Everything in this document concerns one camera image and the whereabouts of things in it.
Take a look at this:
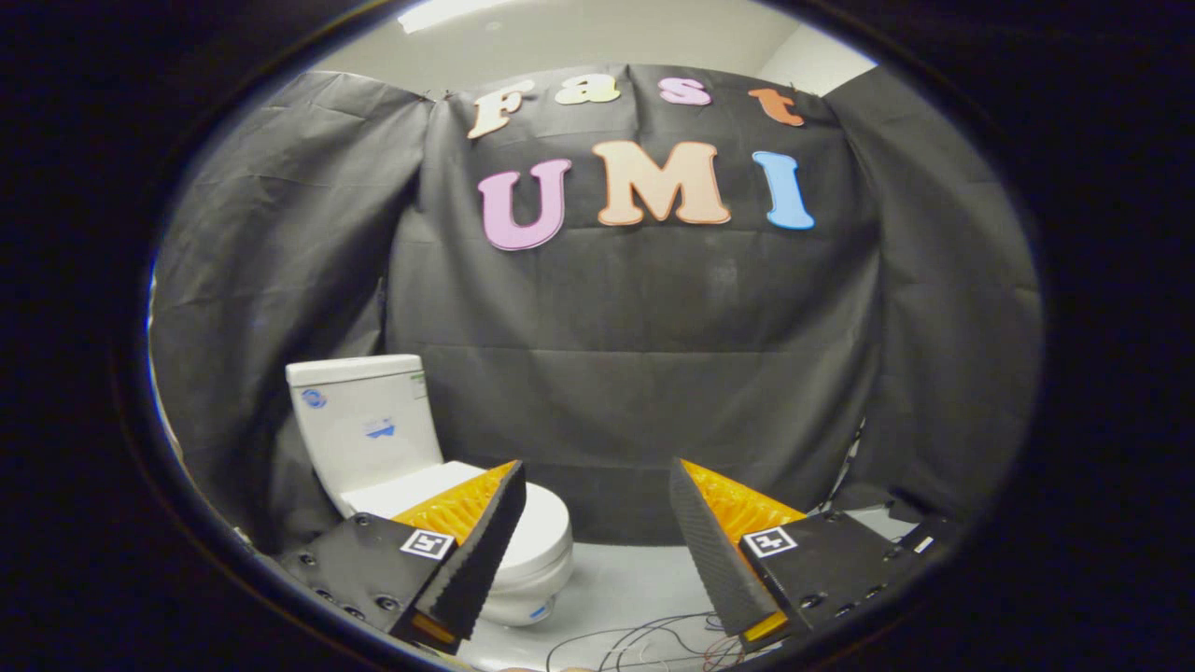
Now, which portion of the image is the white ceramic toilet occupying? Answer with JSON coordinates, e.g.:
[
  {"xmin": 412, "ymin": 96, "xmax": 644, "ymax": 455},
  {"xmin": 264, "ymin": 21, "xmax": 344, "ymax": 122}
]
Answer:
[{"xmin": 285, "ymin": 354, "xmax": 576, "ymax": 628}]

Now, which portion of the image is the white toilet lid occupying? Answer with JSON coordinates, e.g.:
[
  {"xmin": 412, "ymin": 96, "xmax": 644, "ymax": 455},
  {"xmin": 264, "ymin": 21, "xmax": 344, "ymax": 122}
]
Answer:
[{"xmin": 341, "ymin": 459, "xmax": 573, "ymax": 567}]

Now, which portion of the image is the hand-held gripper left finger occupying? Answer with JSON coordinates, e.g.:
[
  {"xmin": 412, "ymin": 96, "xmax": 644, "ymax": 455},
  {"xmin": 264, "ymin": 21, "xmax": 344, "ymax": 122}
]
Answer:
[{"xmin": 278, "ymin": 459, "xmax": 528, "ymax": 656}]

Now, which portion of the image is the white toilet seat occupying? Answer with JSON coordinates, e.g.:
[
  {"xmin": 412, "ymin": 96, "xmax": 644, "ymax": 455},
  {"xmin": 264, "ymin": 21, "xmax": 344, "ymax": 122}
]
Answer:
[{"xmin": 485, "ymin": 546, "xmax": 575, "ymax": 600}]

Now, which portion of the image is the white cable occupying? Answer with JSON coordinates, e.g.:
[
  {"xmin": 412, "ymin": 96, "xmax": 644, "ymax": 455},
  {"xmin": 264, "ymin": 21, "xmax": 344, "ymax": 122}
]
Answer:
[{"xmin": 602, "ymin": 623, "xmax": 715, "ymax": 665}]

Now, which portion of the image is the black backdrop cloth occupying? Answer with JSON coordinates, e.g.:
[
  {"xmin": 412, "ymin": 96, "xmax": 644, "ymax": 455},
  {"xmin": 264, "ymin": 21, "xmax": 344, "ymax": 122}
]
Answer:
[{"xmin": 149, "ymin": 63, "xmax": 1043, "ymax": 553}]

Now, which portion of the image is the tangle of black cables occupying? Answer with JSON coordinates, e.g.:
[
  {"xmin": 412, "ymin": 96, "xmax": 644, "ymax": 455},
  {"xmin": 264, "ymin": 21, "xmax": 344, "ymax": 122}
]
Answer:
[{"xmin": 546, "ymin": 611, "xmax": 748, "ymax": 672}]

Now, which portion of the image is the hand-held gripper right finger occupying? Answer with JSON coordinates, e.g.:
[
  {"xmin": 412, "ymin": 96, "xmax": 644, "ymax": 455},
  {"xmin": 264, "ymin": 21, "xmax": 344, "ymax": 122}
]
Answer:
[{"xmin": 668, "ymin": 457, "xmax": 963, "ymax": 652}]

